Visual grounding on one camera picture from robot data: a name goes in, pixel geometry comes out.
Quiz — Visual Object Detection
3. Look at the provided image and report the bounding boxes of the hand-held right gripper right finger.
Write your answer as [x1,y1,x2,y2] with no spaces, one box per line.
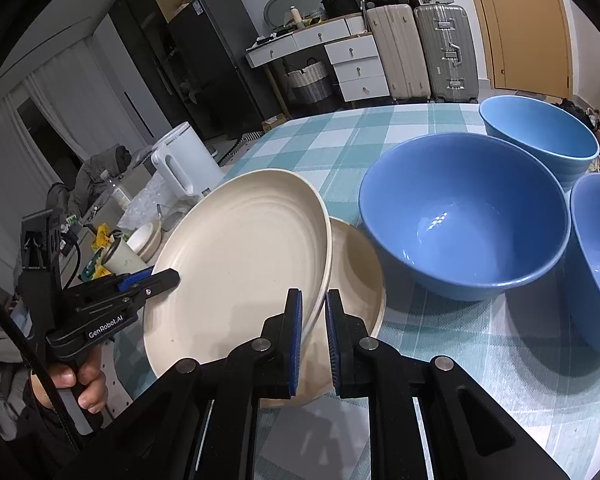
[325,289,571,480]

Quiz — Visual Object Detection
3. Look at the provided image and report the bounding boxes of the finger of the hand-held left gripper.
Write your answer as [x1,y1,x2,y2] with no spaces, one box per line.
[114,268,153,292]
[130,268,181,303]

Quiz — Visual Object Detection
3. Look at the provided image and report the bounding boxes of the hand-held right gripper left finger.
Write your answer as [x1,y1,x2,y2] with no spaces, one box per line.
[55,288,303,480]

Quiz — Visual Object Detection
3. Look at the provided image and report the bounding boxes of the cream round plate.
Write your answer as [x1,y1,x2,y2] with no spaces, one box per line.
[142,168,334,380]
[259,215,387,409]

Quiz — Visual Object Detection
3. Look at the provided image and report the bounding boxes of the blue ceramic bowl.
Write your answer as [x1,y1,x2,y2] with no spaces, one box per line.
[358,132,571,302]
[478,94,600,176]
[568,173,600,357]

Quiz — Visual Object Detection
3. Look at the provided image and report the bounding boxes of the person's left forearm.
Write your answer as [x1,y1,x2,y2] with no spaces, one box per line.
[9,385,92,462]

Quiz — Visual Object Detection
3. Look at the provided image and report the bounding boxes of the small cream bowls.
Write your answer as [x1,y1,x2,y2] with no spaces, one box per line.
[127,219,164,257]

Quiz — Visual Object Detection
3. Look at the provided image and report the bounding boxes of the person's left hand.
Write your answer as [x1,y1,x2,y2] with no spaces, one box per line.
[30,347,108,411]

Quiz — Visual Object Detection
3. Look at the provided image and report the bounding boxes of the paper cup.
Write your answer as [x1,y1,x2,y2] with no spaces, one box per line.
[102,239,149,277]

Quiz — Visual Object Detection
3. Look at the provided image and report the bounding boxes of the yellow snack packet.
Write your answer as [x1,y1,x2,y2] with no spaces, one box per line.
[89,227,114,252]

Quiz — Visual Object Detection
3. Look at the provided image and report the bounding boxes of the black device stand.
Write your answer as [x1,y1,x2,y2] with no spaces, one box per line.
[19,209,81,287]

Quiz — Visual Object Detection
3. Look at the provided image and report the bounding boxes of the clear plastic bottle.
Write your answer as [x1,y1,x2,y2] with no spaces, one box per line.
[99,169,134,209]

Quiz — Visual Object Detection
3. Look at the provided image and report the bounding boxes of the grey jacket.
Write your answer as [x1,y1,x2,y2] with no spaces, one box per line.
[67,144,131,202]

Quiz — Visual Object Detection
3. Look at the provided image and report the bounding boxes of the white electric kettle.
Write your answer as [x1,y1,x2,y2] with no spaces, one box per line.
[150,121,226,202]

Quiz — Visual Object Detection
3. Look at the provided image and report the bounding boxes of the white curtain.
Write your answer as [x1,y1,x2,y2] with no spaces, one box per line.
[0,59,147,282]

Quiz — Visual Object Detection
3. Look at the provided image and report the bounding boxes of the floor cardboard box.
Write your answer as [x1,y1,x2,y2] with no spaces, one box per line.
[260,114,289,134]

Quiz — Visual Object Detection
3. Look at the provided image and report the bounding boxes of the dark grey fridge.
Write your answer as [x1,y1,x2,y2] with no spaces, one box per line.
[167,0,281,142]

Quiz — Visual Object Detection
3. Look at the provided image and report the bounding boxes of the dark wardrobe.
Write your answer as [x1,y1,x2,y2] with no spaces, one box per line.
[92,0,196,147]

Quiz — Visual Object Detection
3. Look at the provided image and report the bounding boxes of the woven laundry basket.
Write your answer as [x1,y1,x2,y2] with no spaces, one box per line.
[285,58,335,104]

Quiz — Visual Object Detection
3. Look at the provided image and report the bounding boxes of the white drawer dresser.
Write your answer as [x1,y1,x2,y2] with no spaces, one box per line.
[244,12,391,104]

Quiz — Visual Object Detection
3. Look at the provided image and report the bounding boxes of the beige suitcase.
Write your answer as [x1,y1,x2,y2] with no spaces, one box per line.
[364,3,431,104]

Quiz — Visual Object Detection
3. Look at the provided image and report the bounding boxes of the silver suitcase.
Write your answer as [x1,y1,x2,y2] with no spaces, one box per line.
[413,3,480,106]

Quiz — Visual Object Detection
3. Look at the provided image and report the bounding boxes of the oval mirror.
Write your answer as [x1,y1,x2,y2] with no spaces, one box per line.
[263,0,331,29]

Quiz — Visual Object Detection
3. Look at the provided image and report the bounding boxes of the black storage box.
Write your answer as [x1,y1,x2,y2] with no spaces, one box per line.
[322,0,364,19]

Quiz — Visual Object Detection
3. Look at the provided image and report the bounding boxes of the pile of floor shoes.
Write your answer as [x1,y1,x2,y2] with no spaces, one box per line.
[559,99,600,127]

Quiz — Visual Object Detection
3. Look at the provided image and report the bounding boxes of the wooden door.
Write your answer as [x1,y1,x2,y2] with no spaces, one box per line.
[462,0,574,102]

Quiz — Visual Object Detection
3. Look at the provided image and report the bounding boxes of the black cable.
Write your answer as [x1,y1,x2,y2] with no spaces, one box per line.
[0,279,78,443]

